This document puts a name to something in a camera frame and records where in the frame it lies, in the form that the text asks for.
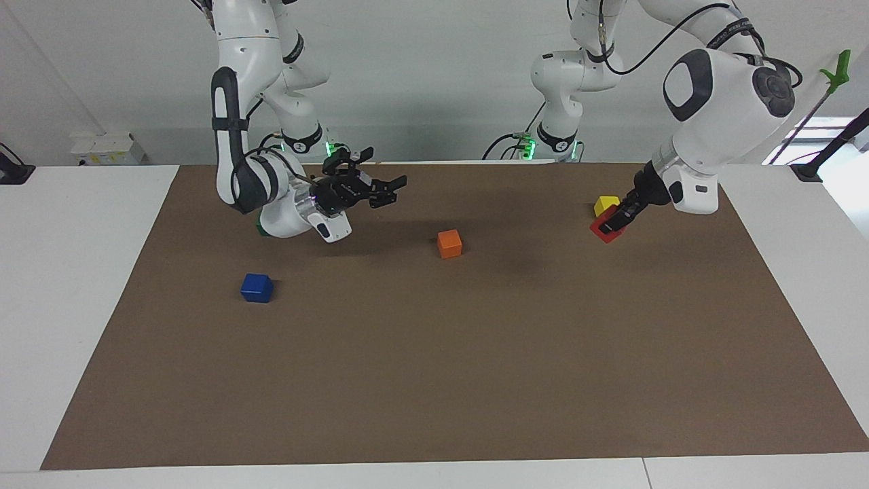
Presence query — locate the black stand pole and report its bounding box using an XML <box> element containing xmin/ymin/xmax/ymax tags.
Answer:
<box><xmin>790</xmin><ymin>107</ymin><xmax>869</xmax><ymax>183</ymax></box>

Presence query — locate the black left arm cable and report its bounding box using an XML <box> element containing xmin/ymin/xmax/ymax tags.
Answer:
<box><xmin>597</xmin><ymin>0</ymin><xmax>803</xmax><ymax>89</ymax></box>

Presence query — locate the black right base cable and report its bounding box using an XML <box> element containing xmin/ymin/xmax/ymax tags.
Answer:
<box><xmin>254</xmin><ymin>132</ymin><xmax>355</xmax><ymax>164</ymax></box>

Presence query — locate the red wooden block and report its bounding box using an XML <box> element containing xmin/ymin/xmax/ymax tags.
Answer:
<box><xmin>589</xmin><ymin>208</ymin><xmax>628</xmax><ymax>244</ymax></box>

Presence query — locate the black base cable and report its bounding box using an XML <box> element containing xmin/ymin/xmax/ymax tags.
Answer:
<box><xmin>481</xmin><ymin>102</ymin><xmax>548</xmax><ymax>162</ymax></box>
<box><xmin>254</xmin><ymin>132</ymin><xmax>355</xmax><ymax>164</ymax></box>

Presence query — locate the black table clamp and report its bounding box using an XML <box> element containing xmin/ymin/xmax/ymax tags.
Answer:
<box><xmin>0</xmin><ymin>141</ymin><xmax>36</xmax><ymax>185</ymax></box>

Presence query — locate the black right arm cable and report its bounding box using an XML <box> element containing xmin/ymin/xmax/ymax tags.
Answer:
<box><xmin>229</xmin><ymin>95</ymin><xmax>318</xmax><ymax>208</ymax></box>

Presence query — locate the brown paper mat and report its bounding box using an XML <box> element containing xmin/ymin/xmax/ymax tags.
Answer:
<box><xmin>39</xmin><ymin>162</ymin><xmax>869</xmax><ymax>471</ymax></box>

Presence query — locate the blue wooden block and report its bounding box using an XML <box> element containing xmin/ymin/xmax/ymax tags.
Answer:
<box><xmin>240</xmin><ymin>273</ymin><xmax>274</xmax><ymax>304</ymax></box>

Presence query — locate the white power strip box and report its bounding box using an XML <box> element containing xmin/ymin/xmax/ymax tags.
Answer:
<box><xmin>70</xmin><ymin>131</ymin><xmax>146</xmax><ymax>166</ymax></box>

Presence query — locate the black left base cable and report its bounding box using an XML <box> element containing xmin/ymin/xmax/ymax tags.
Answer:
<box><xmin>481</xmin><ymin>102</ymin><xmax>548</xmax><ymax>162</ymax></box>

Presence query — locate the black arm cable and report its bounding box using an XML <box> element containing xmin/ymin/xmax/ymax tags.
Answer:
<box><xmin>597</xmin><ymin>0</ymin><xmax>803</xmax><ymax>89</ymax></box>
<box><xmin>229</xmin><ymin>95</ymin><xmax>318</xmax><ymax>208</ymax></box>

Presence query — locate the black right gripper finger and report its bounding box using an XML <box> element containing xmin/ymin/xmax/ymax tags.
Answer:
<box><xmin>365</xmin><ymin>175</ymin><xmax>409</xmax><ymax>210</ymax></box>
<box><xmin>322</xmin><ymin>146</ymin><xmax>375</xmax><ymax>179</ymax></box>

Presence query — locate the green clamp on thin rod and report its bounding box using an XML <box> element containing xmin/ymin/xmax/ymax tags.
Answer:
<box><xmin>769</xmin><ymin>50</ymin><xmax>852</xmax><ymax>166</ymax></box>

